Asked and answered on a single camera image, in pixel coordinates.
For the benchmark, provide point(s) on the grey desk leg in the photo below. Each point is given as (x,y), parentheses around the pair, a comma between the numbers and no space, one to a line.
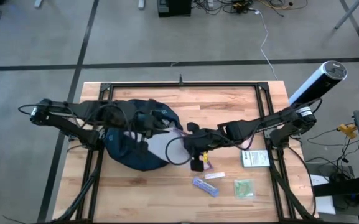
(348,14)

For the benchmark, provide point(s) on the black computer tower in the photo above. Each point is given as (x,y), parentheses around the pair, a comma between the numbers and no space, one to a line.
(174,7)

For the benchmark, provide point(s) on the black aluminium table frame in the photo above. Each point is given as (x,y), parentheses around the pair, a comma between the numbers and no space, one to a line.
(182,84)

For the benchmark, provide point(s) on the black white cylinder tower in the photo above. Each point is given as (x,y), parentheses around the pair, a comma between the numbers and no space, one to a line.
(316,84)

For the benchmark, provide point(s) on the white mesh pouch purple trim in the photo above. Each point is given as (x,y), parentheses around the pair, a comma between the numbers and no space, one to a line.
(157,146)

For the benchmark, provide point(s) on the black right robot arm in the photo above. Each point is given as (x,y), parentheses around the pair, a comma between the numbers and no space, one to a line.
(260,124)

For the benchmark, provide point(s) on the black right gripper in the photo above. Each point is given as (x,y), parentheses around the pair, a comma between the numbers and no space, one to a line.
(204,141)

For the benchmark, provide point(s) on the blue tissue packet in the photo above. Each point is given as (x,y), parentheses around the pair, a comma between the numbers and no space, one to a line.
(205,186)

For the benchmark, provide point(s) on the black post stand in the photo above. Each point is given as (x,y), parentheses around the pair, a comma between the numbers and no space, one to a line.
(181,79)

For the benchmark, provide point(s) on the white paper sheet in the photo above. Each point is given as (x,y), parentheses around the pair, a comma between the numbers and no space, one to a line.
(322,205)

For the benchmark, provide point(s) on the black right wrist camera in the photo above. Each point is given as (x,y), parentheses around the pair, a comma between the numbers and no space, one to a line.
(197,165)

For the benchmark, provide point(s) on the white purple cardboard box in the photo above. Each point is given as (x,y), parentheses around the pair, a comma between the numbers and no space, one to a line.
(257,158)

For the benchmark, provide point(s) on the yellow connector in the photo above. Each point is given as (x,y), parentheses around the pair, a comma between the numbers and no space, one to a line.
(347,129)

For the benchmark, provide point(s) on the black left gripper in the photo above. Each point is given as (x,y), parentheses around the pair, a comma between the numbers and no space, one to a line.
(148,123)

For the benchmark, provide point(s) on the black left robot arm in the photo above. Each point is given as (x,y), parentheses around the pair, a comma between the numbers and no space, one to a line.
(73,109)

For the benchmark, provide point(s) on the dark blue backpack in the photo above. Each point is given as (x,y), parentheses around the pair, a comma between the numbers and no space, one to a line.
(123,149)

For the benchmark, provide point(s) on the pale pink bar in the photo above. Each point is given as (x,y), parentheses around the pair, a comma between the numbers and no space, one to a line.
(215,175)

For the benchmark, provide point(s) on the clear packet green contents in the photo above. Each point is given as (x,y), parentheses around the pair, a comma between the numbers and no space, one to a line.
(244,188)

